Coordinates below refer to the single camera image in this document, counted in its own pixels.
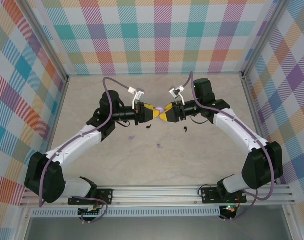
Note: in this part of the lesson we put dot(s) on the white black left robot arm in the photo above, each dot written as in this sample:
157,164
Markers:
74,145

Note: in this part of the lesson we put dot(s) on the purple earbud charging case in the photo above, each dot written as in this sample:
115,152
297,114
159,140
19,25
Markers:
159,109

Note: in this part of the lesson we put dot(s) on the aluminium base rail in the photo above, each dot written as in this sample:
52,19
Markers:
154,195

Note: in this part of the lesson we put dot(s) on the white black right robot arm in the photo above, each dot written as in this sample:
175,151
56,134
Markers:
232,130

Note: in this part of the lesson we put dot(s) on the aluminium frame post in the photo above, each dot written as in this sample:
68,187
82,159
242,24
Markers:
47,41
259,37

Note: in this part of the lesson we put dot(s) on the small LED circuit board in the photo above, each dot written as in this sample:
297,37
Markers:
229,208

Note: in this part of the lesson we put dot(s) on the black terminal block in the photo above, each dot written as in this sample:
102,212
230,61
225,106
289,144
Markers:
89,213

